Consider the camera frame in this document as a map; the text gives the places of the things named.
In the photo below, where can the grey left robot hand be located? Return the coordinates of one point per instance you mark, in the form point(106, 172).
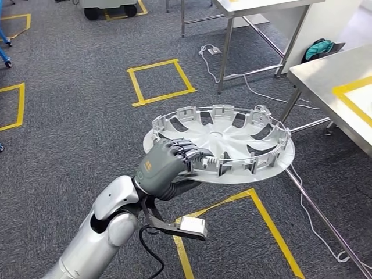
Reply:
point(160, 169)

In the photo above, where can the grey plastic wheel hubcap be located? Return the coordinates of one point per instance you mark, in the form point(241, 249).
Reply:
point(220, 138)

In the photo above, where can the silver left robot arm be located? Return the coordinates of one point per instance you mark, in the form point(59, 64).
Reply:
point(96, 246)

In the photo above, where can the steel workbench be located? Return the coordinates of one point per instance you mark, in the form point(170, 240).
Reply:
point(319, 73)

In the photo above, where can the white wheeled cart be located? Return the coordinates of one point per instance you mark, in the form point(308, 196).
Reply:
point(110, 3)

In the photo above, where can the teal and black bag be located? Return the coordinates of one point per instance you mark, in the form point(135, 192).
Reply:
point(318, 48)

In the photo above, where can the white partition panel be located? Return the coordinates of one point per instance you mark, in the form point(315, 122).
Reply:
point(319, 23)

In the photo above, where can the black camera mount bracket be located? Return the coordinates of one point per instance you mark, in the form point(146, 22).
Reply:
point(162, 229)

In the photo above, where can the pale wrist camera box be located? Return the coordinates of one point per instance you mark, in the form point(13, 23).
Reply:
point(193, 225)

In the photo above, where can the steel frame table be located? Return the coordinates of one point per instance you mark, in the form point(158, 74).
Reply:
point(261, 5)

